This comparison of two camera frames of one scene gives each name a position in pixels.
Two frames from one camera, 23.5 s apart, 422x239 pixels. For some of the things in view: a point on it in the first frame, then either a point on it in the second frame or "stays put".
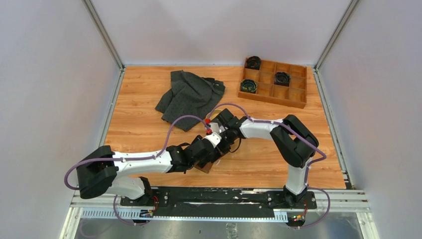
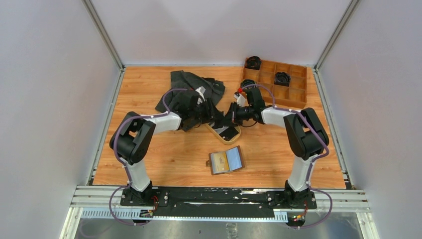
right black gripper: x=228 y=148 → x=232 y=116
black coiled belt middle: x=281 y=78 stays put
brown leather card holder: x=206 y=168 → x=226 y=161
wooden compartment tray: x=294 y=94 stays put
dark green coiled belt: x=248 y=85 stays put
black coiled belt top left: x=253 y=62 stays put
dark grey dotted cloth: x=189 y=94 stays put
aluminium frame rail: x=328 y=201 stays put
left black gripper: x=202 y=163 → x=211 y=114
